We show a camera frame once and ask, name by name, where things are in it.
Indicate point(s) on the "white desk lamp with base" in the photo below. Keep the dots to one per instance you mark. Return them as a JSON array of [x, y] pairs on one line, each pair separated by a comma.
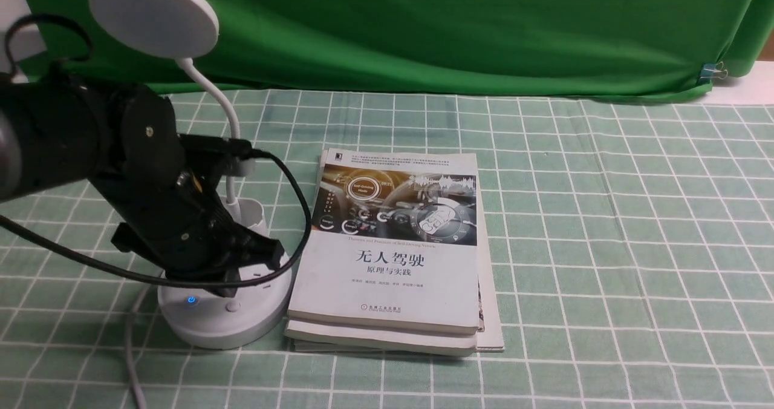
[[183, 30]]

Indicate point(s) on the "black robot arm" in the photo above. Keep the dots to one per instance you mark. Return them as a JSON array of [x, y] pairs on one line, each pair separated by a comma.
[[122, 138]]

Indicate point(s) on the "blue binder clip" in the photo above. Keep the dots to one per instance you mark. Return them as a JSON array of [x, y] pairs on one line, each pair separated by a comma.
[[711, 72]]

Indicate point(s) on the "green checkered tablecloth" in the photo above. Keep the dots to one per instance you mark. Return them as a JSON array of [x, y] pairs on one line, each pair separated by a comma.
[[631, 249]]

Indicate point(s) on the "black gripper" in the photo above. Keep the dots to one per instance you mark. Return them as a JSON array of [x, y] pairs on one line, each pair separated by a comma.
[[183, 227]]

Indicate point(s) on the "top white self-driving book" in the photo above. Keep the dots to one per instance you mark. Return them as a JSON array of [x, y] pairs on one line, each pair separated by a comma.
[[393, 239]]

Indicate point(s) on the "green backdrop cloth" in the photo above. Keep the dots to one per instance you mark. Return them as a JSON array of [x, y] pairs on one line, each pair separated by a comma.
[[617, 50]]

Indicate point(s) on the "middle white book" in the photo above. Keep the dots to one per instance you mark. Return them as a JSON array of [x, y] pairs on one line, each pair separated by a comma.
[[308, 336]]

